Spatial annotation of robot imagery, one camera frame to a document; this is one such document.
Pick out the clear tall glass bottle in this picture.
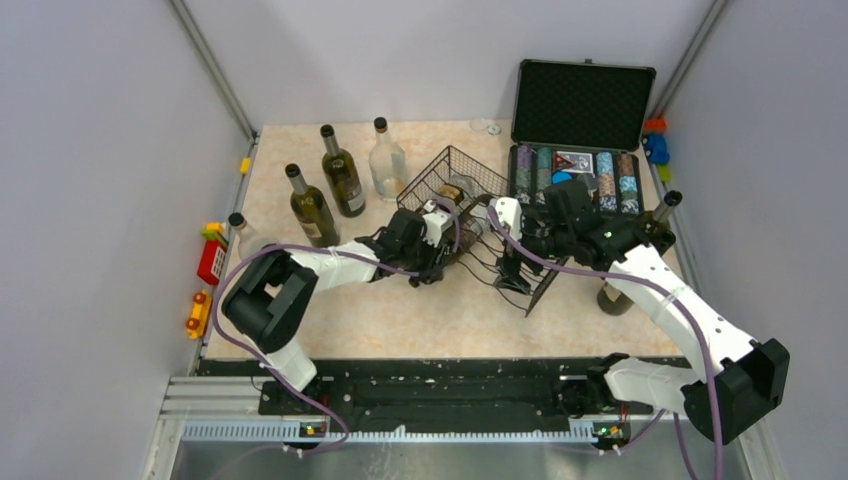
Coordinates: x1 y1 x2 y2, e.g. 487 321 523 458
368 117 409 202

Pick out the yellow toy car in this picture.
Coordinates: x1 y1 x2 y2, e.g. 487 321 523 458
185 290 212 340

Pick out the green wine bottle back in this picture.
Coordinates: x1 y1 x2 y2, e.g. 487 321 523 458
320 124 366 218

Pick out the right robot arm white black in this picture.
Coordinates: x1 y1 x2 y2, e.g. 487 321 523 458
487 181 790 445

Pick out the red toy block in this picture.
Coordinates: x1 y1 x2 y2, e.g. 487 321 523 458
196 223 229 286

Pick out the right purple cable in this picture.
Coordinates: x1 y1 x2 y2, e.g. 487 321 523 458
484 205 727 480

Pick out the clear round bottle left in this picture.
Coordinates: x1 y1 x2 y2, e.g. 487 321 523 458
228 212 279 261

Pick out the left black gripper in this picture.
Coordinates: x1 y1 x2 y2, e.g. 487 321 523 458
399 229 447 284

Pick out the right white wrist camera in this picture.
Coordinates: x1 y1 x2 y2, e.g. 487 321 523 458
492 197 522 241

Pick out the green wine bottle right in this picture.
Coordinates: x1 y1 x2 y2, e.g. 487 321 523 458
636 190 683 255

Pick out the black wire wine rack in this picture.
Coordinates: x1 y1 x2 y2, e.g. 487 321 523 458
396 145 558 317

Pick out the dark bottle right front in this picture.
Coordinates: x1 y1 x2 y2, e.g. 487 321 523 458
596 282 634 316

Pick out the green wine bottle front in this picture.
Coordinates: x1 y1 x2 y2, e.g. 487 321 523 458
458 205 490 254

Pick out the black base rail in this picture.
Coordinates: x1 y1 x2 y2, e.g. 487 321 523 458
197 357 655 434

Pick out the green wine bottle left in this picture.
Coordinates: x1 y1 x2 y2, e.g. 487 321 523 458
285 163 340 248

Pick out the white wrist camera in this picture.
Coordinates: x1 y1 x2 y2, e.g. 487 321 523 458
420 199 455 247
492 197 522 241

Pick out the small clear glass lid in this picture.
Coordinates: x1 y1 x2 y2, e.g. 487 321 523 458
469 118 502 136

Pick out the green wine bottle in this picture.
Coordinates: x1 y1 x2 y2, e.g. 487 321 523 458
285 163 340 248
636 190 683 255
320 124 366 218
458 205 490 254

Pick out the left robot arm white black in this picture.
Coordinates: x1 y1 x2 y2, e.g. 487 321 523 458
219 206 462 414

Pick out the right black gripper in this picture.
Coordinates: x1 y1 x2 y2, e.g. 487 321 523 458
494 215 574 294

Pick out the black poker chip case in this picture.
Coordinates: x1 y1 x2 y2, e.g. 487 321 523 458
508 59 656 216

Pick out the blue orange toy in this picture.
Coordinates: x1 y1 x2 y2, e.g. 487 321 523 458
642 118 671 183

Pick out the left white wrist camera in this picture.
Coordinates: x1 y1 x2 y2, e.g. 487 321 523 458
420 199 455 247

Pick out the square clear liquor bottle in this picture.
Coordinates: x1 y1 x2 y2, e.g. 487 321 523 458
435 174 479 214

